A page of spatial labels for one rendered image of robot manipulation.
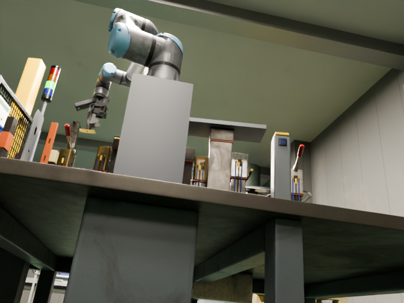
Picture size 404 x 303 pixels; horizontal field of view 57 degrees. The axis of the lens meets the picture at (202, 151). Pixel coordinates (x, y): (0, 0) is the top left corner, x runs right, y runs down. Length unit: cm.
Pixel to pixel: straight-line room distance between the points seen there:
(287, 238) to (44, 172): 63
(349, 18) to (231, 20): 114
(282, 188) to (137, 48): 77
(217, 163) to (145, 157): 49
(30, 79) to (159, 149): 188
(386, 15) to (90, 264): 359
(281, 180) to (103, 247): 82
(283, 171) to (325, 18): 259
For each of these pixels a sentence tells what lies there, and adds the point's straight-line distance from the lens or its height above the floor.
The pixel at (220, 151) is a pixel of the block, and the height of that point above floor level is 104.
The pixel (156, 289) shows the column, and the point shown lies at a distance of 97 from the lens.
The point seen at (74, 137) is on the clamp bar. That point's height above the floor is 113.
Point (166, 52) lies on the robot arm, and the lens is 135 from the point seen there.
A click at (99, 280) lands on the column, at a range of 97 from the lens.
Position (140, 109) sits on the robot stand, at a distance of 117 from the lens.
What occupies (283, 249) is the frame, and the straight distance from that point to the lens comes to 101.
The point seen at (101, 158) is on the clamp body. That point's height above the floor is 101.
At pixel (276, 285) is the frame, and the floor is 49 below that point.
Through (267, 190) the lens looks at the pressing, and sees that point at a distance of 185.
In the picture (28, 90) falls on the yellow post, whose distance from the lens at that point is 283.
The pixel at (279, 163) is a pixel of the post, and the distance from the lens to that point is 156.
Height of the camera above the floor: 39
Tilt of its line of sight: 25 degrees up
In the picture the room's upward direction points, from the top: 5 degrees clockwise
